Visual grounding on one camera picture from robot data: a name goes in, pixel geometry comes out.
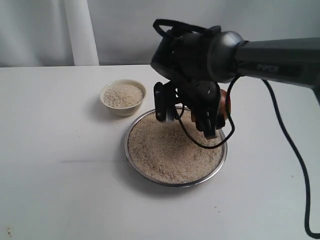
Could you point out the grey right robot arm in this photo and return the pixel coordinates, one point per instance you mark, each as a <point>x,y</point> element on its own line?
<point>291,61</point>

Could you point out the white backdrop cloth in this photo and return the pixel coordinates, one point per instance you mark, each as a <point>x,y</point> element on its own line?
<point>47,33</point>

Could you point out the brown wooden cup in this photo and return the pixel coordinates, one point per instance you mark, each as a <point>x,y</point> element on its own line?
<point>223,107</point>

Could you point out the round metal tray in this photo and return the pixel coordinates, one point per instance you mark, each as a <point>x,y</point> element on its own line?
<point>222,160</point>

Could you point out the cream ceramic bowl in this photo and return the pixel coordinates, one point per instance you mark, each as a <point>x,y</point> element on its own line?
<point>123,112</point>

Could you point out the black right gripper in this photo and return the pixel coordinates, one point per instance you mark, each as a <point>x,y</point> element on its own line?
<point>182,58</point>

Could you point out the rice in metal tray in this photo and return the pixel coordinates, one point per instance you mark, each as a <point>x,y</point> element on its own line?
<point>165,155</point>

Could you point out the rice in cream bowl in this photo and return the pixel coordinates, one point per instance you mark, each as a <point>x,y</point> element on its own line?
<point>123,96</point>

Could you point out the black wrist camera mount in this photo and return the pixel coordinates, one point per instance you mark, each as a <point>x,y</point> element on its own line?
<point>164,102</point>

